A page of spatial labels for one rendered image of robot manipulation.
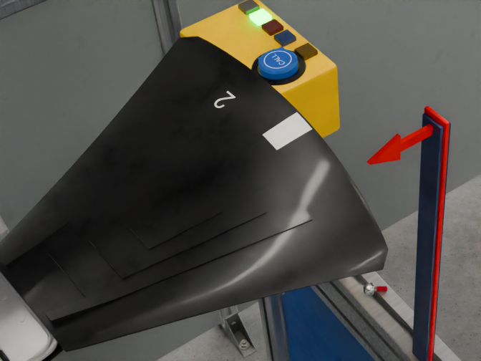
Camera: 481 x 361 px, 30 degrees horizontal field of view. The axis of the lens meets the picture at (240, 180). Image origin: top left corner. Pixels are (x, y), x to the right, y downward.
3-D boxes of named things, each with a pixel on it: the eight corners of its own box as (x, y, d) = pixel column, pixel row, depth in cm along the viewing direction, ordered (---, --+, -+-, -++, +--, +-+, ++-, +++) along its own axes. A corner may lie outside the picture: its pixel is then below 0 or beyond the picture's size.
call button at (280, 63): (252, 69, 92) (250, 56, 91) (284, 54, 93) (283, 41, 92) (273, 89, 89) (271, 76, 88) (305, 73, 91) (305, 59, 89)
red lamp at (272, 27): (260, 29, 96) (260, 24, 95) (275, 22, 96) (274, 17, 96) (270, 36, 95) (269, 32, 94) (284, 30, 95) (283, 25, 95)
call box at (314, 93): (191, 102, 105) (177, 28, 97) (263, 66, 108) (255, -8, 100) (265, 180, 95) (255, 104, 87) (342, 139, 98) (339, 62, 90)
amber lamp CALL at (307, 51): (293, 53, 92) (293, 49, 92) (308, 46, 93) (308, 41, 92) (303, 61, 91) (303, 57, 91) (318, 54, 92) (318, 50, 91)
